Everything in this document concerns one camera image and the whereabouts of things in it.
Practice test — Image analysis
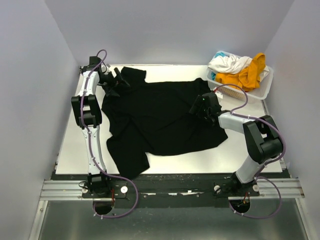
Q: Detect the yellow t-shirt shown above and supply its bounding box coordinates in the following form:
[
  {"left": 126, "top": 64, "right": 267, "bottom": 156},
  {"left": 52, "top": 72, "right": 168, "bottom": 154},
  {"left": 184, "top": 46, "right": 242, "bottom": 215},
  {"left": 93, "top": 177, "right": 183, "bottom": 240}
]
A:
[{"left": 215, "top": 53, "right": 270, "bottom": 92}]

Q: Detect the teal t-shirt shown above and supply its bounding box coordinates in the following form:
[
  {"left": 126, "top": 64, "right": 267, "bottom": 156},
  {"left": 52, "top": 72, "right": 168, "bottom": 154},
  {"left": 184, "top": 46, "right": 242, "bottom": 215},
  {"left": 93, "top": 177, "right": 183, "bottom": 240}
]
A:
[{"left": 210, "top": 51, "right": 227, "bottom": 81}]

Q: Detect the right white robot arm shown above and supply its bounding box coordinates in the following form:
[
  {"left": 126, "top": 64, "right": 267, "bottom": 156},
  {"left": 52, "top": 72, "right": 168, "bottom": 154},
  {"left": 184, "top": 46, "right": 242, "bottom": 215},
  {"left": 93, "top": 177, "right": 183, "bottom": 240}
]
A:
[{"left": 189, "top": 92, "right": 286, "bottom": 196}]

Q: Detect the aluminium extrusion rail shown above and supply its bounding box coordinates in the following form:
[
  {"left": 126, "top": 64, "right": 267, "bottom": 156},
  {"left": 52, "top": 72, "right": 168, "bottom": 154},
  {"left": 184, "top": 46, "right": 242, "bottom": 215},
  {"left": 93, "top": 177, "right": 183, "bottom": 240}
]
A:
[{"left": 40, "top": 178, "right": 305, "bottom": 202}]

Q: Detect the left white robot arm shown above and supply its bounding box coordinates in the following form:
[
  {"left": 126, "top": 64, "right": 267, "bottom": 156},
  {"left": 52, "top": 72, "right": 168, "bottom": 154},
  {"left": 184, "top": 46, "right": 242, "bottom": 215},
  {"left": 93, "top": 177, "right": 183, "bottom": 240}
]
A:
[{"left": 71, "top": 55, "right": 131, "bottom": 198}]

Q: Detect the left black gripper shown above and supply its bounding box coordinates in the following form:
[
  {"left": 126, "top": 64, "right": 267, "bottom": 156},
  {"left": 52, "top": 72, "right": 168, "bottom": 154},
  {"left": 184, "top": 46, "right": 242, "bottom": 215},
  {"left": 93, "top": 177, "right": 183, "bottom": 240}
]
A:
[{"left": 97, "top": 68, "right": 128, "bottom": 97}]

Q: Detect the black mounting base plate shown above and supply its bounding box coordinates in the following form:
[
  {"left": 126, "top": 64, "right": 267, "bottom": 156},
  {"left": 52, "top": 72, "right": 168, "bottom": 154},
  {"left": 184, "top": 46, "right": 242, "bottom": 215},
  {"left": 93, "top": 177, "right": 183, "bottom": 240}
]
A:
[{"left": 81, "top": 173, "right": 260, "bottom": 209}]

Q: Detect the purple cable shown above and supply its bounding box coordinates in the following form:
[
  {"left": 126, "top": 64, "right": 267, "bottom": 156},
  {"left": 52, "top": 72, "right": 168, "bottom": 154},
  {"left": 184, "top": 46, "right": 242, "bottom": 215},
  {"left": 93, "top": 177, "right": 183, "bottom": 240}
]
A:
[
  {"left": 79, "top": 49, "right": 140, "bottom": 221},
  {"left": 212, "top": 83, "right": 287, "bottom": 220}
]

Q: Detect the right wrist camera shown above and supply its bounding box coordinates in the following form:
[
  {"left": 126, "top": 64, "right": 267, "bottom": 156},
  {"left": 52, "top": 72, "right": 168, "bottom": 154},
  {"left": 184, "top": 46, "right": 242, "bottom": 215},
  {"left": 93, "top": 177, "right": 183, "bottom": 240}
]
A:
[{"left": 212, "top": 89, "right": 224, "bottom": 100}]

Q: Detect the black t-shirt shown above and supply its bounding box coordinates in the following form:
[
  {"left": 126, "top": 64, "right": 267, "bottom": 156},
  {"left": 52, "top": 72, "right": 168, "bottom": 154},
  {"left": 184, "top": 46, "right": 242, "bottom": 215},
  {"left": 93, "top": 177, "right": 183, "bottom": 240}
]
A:
[{"left": 101, "top": 67, "right": 228, "bottom": 179}]

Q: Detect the white t-shirt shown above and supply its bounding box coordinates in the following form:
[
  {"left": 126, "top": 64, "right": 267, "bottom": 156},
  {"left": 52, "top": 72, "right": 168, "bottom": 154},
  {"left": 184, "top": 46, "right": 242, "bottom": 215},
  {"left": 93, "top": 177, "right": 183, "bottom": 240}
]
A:
[{"left": 207, "top": 51, "right": 252, "bottom": 74}]

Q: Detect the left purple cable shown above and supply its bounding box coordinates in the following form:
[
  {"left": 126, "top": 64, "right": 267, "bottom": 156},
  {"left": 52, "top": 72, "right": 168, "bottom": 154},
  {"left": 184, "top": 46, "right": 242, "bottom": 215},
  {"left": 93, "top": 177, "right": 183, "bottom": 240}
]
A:
[{"left": 79, "top": 49, "right": 140, "bottom": 221}]

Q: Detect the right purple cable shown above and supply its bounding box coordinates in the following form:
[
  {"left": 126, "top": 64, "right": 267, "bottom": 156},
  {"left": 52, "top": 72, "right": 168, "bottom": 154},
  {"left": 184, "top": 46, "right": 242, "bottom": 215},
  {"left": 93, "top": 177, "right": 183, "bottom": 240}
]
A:
[{"left": 212, "top": 83, "right": 287, "bottom": 220}]

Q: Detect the white plastic laundry basket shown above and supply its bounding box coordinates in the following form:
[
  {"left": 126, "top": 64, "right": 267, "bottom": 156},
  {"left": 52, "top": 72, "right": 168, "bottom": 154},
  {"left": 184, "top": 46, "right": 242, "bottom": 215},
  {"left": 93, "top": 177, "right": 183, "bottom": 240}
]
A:
[{"left": 207, "top": 51, "right": 274, "bottom": 100}]

